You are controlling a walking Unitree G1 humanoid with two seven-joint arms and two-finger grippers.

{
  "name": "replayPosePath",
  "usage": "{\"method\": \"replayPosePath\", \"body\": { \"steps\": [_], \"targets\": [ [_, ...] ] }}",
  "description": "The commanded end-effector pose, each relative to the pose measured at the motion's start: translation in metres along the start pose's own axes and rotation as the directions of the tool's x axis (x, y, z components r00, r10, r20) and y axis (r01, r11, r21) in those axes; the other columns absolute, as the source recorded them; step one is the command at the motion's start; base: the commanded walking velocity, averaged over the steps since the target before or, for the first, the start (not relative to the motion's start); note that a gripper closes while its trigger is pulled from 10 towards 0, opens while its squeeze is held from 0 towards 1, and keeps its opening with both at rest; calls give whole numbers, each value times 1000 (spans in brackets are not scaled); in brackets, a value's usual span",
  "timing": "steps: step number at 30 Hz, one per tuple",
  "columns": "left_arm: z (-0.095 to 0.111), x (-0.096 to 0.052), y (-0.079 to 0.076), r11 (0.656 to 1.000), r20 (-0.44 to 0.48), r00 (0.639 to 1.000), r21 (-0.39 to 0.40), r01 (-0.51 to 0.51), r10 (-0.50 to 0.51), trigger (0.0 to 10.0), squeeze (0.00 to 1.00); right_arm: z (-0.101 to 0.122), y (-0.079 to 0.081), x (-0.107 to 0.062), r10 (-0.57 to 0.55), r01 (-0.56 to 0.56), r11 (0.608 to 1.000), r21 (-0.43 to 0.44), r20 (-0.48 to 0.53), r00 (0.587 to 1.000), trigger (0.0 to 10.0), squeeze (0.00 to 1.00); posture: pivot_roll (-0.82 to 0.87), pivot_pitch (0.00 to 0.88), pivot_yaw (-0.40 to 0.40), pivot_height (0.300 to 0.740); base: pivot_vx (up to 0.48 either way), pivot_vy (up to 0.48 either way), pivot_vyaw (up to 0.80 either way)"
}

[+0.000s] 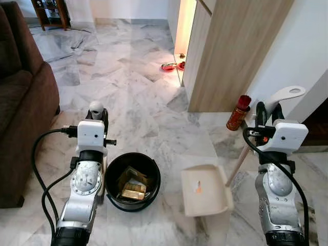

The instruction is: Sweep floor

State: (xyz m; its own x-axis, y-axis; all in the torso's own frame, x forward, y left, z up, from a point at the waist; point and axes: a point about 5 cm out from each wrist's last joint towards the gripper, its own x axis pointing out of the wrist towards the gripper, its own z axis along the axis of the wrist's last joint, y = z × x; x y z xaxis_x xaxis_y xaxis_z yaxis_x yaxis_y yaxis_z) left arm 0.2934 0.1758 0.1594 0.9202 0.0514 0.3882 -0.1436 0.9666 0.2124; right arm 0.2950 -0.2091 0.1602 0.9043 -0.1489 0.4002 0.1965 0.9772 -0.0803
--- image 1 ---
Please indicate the large red bowl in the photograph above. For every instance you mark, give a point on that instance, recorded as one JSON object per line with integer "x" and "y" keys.
{"x": 168, "y": 67}

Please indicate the gold cardboard box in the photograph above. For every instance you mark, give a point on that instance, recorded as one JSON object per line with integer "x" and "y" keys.
{"x": 133, "y": 193}

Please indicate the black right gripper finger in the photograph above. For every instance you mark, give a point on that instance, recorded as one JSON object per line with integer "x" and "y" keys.
{"x": 260, "y": 114}
{"x": 278, "y": 113}

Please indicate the black plastic bucket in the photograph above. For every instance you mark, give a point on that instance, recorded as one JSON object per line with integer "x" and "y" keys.
{"x": 115, "y": 175}

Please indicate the brown fabric sofa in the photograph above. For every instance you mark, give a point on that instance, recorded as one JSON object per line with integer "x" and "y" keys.
{"x": 23, "y": 102}

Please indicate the small red bowl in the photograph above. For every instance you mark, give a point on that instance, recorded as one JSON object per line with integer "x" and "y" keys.
{"x": 181, "y": 65}

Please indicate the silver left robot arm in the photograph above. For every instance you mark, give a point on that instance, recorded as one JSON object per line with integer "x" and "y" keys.
{"x": 82, "y": 189}

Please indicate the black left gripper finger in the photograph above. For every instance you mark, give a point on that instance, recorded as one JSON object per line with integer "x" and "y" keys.
{"x": 105, "y": 115}

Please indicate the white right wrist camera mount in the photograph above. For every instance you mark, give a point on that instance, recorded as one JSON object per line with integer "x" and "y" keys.
{"x": 287, "y": 134}

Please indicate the light wooden cabinet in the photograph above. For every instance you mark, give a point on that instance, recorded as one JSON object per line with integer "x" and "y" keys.
{"x": 230, "y": 56}

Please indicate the brown cardboard piece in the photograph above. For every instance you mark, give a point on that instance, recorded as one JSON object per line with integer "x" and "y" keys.
{"x": 134, "y": 174}

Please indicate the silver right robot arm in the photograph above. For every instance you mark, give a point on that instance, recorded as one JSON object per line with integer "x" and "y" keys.
{"x": 279, "y": 197}

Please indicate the red spray bottle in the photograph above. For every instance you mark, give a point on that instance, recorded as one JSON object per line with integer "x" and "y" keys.
{"x": 237, "y": 115}

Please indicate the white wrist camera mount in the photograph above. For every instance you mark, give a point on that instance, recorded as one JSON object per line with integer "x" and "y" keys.
{"x": 287, "y": 134}
{"x": 91, "y": 136}

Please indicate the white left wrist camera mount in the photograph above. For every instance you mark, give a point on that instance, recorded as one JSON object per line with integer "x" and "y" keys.
{"x": 91, "y": 136}

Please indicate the dark wooden furniture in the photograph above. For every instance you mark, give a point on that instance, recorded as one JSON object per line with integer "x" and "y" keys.
{"x": 318, "y": 125}

